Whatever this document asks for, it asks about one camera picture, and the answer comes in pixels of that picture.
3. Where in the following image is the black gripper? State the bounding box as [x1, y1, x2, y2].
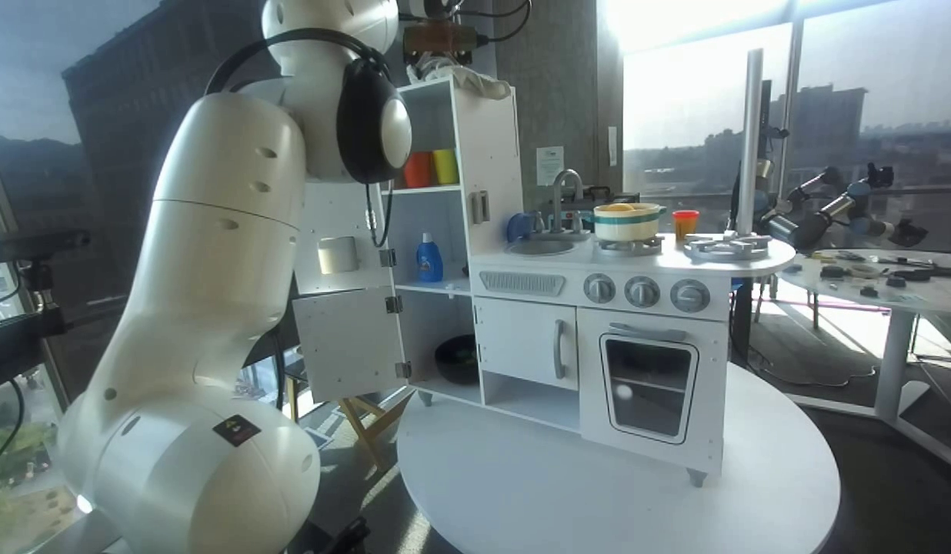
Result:
[418, 47, 478, 79]

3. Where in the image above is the white pot with coloured bands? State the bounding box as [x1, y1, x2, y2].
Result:
[592, 201, 667, 250]

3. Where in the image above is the tall white cabinet door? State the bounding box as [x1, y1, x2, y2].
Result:
[293, 178, 396, 301]

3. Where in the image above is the short white cabinet door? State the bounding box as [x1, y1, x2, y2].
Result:
[291, 286, 412, 403]

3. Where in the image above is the white toy kitchen cabinet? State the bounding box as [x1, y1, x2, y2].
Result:
[286, 72, 800, 493]

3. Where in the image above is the green cup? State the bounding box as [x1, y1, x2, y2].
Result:
[432, 149, 462, 188]

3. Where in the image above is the orange plastic cup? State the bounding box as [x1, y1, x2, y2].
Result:
[400, 150, 442, 192]

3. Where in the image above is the white paper notice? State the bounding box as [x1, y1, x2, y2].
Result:
[532, 141, 571, 192]

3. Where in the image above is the silver toy faucet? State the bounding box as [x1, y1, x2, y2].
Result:
[549, 167, 592, 237]

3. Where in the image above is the blue detergent bottle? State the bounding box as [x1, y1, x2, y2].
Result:
[412, 230, 447, 288]

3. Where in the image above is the grey toy sink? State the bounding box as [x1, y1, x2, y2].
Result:
[514, 230, 592, 259]

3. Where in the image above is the grey stove knob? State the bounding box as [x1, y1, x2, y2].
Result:
[667, 276, 713, 318]
[582, 271, 620, 309]
[622, 274, 662, 310]

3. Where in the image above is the small orange cup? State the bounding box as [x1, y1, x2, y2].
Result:
[671, 207, 705, 247]

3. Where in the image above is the black bowl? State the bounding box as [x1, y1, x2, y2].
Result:
[432, 333, 484, 389]

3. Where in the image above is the white upright pole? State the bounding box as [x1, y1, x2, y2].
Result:
[733, 47, 773, 239]

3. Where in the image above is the black backdrop panel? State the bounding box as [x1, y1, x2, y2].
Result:
[58, 0, 273, 310]

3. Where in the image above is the wooden folding stand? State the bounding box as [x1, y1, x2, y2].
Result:
[337, 391, 416, 478]

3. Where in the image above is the white oven door with window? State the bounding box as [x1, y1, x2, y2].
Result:
[576, 309, 733, 478]

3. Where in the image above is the round white table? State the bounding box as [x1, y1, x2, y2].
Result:
[395, 360, 843, 554]

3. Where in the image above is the black tripod stand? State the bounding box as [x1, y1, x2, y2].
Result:
[0, 228, 97, 397]

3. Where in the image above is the white side table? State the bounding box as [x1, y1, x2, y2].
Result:
[776, 247, 951, 423]

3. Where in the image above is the black tool on table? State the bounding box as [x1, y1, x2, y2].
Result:
[880, 262, 951, 288]

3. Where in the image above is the white cupboard door with handle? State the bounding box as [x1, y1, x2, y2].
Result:
[473, 295, 582, 391]

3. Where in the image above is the grey pole base plate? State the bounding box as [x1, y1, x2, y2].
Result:
[681, 228, 776, 268]

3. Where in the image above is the black camera rig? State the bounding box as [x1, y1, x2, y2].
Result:
[763, 161, 900, 255]

